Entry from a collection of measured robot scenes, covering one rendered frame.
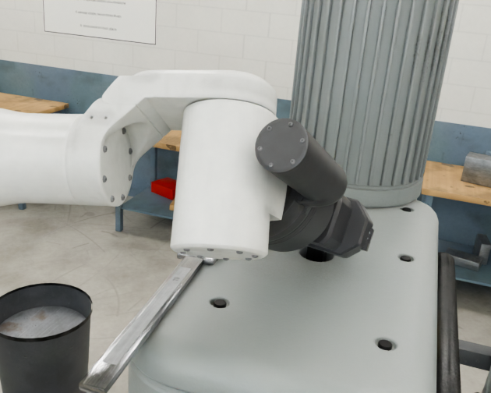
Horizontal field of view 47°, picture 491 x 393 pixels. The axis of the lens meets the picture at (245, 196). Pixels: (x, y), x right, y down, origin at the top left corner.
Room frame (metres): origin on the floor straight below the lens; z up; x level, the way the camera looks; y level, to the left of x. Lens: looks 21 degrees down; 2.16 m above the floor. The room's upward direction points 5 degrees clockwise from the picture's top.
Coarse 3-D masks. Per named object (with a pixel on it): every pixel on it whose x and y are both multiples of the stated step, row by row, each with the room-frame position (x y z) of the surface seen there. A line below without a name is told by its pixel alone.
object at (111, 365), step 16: (192, 256) 0.50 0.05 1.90; (176, 272) 0.46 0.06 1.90; (192, 272) 0.46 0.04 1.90; (160, 288) 0.43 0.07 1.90; (176, 288) 0.43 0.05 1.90; (160, 304) 0.40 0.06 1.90; (144, 320) 0.38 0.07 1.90; (160, 320) 0.39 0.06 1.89; (128, 336) 0.36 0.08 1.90; (144, 336) 0.36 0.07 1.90; (112, 352) 0.34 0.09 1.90; (128, 352) 0.34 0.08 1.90; (96, 368) 0.32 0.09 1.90; (112, 368) 0.32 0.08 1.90; (80, 384) 0.30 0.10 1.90; (96, 384) 0.30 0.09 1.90; (112, 384) 0.31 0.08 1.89
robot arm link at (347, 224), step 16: (320, 208) 0.41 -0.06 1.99; (336, 208) 0.45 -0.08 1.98; (352, 208) 0.49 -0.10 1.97; (320, 224) 0.42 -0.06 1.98; (336, 224) 0.45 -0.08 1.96; (352, 224) 0.48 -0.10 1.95; (368, 224) 0.48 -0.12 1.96; (288, 240) 0.40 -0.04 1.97; (304, 240) 0.42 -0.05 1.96; (320, 240) 0.44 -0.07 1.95; (336, 240) 0.46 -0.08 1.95; (352, 240) 0.47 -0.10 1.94; (368, 240) 0.48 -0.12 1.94
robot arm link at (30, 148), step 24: (0, 120) 0.37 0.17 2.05; (24, 120) 0.37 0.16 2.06; (48, 120) 0.37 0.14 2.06; (72, 120) 0.37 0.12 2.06; (0, 144) 0.36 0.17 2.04; (24, 144) 0.36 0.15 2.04; (48, 144) 0.35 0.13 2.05; (0, 168) 0.35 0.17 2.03; (24, 168) 0.35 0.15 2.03; (48, 168) 0.35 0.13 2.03; (0, 192) 0.36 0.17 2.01; (24, 192) 0.35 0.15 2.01; (48, 192) 0.35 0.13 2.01
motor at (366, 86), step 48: (336, 0) 0.71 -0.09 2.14; (384, 0) 0.68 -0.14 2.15; (432, 0) 0.70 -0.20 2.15; (336, 48) 0.70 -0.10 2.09; (384, 48) 0.68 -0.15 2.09; (432, 48) 0.71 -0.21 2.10; (336, 96) 0.70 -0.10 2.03; (384, 96) 0.68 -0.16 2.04; (432, 96) 0.72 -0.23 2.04; (336, 144) 0.69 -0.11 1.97; (384, 144) 0.69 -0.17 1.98; (384, 192) 0.68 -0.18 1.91
